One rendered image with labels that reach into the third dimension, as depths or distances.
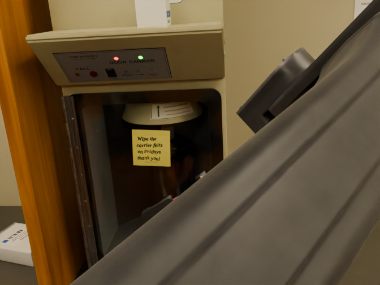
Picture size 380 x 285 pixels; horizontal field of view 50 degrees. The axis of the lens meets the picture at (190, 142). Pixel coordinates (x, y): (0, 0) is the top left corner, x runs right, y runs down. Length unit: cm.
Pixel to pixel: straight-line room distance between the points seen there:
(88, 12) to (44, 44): 13
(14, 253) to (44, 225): 28
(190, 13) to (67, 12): 23
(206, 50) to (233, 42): 52
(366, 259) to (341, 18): 64
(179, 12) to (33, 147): 38
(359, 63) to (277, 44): 104
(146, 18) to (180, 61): 9
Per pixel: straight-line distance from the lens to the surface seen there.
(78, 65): 75
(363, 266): 108
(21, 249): 115
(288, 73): 29
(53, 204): 92
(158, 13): 70
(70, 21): 82
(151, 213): 73
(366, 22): 25
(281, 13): 121
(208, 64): 72
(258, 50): 121
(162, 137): 81
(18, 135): 81
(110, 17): 80
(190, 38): 67
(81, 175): 88
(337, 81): 16
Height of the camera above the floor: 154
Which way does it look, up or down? 19 degrees down
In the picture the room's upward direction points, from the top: 3 degrees counter-clockwise
